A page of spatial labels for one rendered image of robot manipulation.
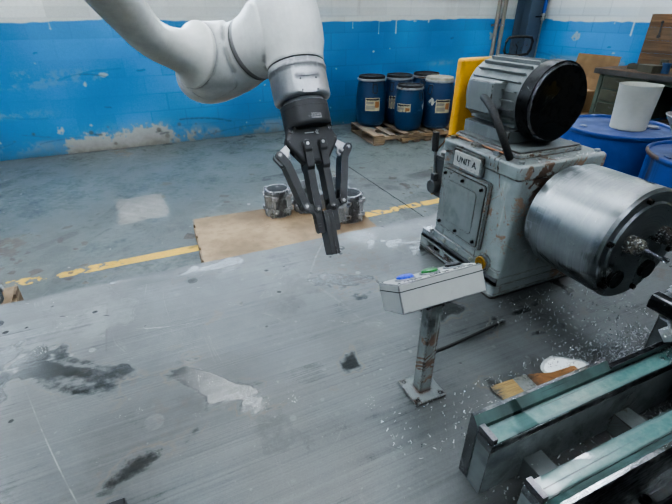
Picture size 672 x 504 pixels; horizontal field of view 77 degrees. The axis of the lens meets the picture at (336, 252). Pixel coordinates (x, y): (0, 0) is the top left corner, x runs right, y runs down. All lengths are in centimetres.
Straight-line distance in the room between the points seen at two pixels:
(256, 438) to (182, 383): 21
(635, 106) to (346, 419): 251
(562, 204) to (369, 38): 570
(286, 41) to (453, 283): 46
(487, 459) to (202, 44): 76
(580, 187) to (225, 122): 529
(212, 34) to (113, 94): 508
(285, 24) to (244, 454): 69
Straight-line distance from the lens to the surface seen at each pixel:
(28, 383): 111
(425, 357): 83
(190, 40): 75
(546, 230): 104
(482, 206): 114
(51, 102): 588
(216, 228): 306
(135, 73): 579
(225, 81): 77
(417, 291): 71
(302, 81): 67
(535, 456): 82
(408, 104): 560
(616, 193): 101
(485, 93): 116
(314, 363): 95
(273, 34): 70
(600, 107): 617
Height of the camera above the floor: 146
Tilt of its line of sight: 30 degrees down
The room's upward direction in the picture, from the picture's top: straight up
